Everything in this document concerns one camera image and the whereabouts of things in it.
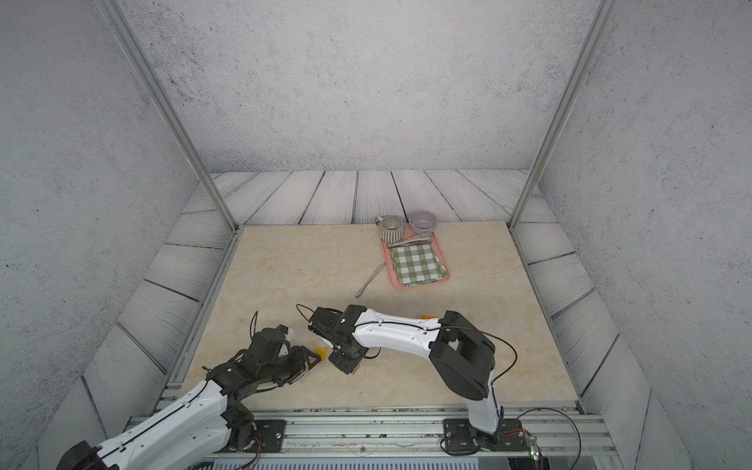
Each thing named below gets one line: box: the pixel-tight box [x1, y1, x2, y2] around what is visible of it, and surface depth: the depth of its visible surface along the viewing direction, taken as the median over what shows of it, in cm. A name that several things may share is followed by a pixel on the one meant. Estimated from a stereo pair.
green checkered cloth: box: [390, 243, 448, 286], surface depth 110 cm
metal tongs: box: [387, 232, 434, 249], surface depth 116 cm
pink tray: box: [381, 223, 451, 289], surface depth 110 cm
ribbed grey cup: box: [375, 215, 404, 244], surface depth 113 cm
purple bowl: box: [408, 209, 439, 235], surface depth 120 cm
